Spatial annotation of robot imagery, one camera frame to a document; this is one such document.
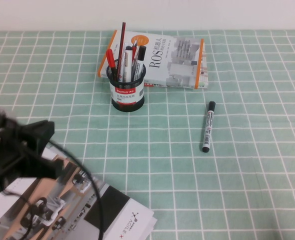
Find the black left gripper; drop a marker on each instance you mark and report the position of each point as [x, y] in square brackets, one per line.
[7, 150]

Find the red capped pen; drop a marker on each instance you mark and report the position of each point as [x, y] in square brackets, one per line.
[109, 56]

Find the black mesh pen holder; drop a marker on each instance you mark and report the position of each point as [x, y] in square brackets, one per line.
[127, 100]

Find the small red pen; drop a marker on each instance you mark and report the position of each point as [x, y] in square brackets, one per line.
[134, 52]

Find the black capped marker in holder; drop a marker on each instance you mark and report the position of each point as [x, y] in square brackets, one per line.
[141, 53]

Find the white AgileX brochure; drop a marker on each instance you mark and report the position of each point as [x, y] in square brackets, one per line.
[127, 215]

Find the white marker black cap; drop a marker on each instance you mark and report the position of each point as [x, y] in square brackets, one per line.
[128, 60]

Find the dark red long pencil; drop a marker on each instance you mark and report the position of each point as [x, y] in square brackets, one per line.
[122, 37]

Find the white ROS book orange stripes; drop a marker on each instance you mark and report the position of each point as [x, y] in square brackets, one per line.
[177, 62]

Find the white marker black caps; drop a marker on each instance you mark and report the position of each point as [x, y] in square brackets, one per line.
[208, 125]

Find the green white checked tablecloth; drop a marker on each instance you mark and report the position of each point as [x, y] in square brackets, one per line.
[212, 187]

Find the thin colourful book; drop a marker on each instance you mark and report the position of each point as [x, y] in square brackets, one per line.
[204, 75]

